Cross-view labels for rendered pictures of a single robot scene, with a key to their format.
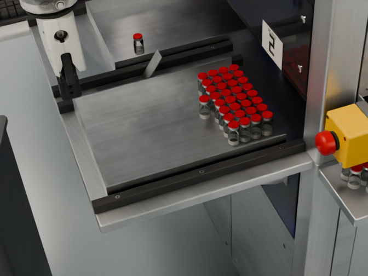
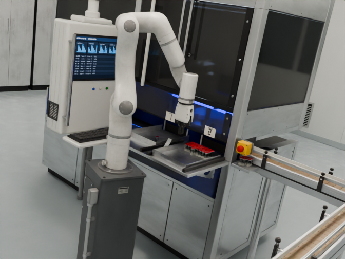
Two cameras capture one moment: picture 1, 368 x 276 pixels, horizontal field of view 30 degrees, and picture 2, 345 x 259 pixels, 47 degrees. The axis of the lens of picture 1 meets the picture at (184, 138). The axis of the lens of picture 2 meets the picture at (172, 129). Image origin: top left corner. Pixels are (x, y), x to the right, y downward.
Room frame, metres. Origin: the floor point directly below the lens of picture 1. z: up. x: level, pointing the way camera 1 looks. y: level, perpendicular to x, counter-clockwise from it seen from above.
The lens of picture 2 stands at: (-0.85, 1.40, 1.71)
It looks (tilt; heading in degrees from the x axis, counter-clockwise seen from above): 16 degrees down; 326
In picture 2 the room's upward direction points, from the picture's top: 9 degrees clockwise
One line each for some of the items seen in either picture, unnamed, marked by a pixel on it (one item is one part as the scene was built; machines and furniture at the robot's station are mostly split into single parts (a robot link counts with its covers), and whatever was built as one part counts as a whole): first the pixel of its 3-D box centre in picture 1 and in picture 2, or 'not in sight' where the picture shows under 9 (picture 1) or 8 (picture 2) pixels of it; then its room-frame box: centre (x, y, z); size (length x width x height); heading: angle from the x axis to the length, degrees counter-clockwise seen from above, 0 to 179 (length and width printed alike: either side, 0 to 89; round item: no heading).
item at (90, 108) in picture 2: not in sight; (86, 74); (1.82, 0.38, 1.19); 0.50 x 0.19 x 0.78; 107
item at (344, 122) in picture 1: (353, 134); (244, 147); (0.81, -0.28, 0.99); 0.08 x 0.07 x 0.07; 107
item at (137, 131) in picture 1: (175, 122); (187, 154); (0.98, 0.01, 0.90); 0.34 x 0.26 x 0.04; 107
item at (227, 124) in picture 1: (217, 107); (195, 151); (1.01, -0.07, 0.90); 0.18 x 0.02 x 0.05; 17
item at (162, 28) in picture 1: (171, 18); (158, 135); (1.34, 0.01, 0.90); 0.34 x 0.26 x 0.04; 107
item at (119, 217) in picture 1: (167, 78); (170, 148); (1.16, 0.03, 0.87); 0.70 x 0.48 x 0.02; 17
